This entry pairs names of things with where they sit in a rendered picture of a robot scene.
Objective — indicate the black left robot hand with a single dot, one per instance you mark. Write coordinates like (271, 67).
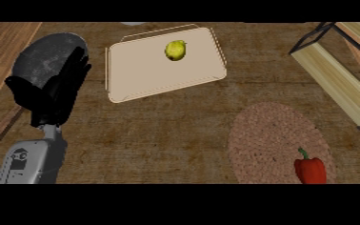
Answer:
(55, 92)

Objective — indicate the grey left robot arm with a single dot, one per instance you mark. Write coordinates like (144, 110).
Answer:
(32, 162)

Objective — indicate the beige rectangular placemat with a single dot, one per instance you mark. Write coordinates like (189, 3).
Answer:
(160, 73)

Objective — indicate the yellow-green cupcake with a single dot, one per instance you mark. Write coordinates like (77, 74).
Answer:
(175, 50)

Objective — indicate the brown round woven placemat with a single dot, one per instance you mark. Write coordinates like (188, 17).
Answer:
(276, 143)

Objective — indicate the wooden tiered shelf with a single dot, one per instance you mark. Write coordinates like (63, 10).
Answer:
(333, 73)

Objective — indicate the dark grey round plate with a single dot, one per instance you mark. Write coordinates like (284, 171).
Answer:
(42, 57)

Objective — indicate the pale grey object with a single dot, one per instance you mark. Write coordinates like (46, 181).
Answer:
(133, 23)

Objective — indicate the red bell pepper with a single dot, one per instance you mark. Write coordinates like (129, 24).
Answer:
(310, 170)

